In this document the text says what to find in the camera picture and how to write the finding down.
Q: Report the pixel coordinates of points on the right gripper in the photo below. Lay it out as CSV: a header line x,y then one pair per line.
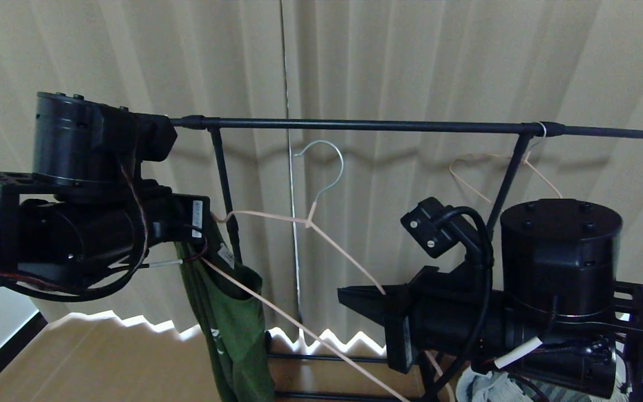
x,y
450,329

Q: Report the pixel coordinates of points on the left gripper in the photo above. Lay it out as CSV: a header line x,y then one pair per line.
x,y
87,234

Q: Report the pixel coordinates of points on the green long-sleeved shirt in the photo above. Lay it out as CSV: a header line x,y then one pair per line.
x,y
232,324

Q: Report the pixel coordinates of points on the pink clothes hanger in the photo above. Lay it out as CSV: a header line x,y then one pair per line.
x,y
310,216
545,181

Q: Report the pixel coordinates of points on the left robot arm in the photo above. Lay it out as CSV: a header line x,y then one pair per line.
x,y
70,139

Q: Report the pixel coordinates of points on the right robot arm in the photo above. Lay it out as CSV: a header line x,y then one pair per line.
x,y
561,257

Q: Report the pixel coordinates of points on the black clothes rack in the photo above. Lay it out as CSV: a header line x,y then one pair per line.
x,y
355,125

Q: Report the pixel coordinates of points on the pale grey garment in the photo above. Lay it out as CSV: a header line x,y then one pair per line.
x,y
494,388

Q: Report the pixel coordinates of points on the beige curtain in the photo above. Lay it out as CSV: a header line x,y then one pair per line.
x,y
411,56

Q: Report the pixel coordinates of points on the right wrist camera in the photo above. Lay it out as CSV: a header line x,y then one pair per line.
x,y
427,226

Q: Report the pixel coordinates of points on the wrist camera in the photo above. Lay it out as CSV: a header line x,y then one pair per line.
x,y
151,137
427,226

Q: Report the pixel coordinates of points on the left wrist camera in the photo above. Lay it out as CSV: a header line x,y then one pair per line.
x,y
151,137

